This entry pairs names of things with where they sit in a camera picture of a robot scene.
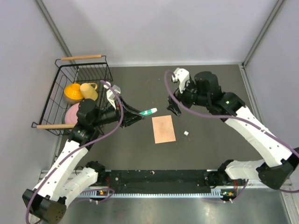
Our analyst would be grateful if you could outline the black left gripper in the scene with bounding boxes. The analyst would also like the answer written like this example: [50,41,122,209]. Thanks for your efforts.
[92,96,145,128]

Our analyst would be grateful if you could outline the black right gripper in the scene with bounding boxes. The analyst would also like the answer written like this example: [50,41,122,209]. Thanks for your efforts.
[166,79,209,117]

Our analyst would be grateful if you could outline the white green glue stick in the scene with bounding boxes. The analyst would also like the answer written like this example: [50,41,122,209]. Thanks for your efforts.
[139,108,157,116]

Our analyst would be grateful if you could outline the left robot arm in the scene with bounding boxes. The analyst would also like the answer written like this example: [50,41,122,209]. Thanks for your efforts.
[22,97,149,224]

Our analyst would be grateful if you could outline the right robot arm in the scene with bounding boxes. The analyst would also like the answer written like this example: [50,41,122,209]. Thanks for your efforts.
[164,68,299,190]

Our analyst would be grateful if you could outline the yellow mug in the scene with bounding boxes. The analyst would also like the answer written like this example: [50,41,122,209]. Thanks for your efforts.
[80,83,98,101]

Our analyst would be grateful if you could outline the pink plate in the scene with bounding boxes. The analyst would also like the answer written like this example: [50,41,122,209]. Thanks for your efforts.
[64,103,79,125]

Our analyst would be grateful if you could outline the orange bowl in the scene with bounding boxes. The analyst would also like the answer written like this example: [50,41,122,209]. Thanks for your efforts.
[64,83,84,105]

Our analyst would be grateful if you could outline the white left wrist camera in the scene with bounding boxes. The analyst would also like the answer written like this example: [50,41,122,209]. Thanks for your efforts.
[104,85,121,110]

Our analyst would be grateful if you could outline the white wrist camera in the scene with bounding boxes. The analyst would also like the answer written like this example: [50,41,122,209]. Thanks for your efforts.
[104,85,121,110]
[171,68,190,93]

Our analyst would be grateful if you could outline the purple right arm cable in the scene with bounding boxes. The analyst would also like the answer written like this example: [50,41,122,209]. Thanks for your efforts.
[164,70,299,203]

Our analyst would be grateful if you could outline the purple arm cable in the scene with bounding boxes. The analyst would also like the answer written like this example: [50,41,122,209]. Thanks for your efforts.
[164,70,299,203]
[25,80,124,224]

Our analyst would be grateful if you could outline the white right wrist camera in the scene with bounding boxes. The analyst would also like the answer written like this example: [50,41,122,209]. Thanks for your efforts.
[171,68,190,93]

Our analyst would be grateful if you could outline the black wire basket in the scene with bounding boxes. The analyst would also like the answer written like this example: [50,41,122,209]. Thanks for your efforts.
[31,55,113,136]

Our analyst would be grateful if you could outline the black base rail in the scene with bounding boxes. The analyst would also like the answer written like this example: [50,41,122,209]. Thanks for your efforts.
[91,170,246,196]

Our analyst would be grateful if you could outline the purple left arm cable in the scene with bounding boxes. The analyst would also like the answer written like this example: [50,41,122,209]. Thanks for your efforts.
[25,80,124,224]

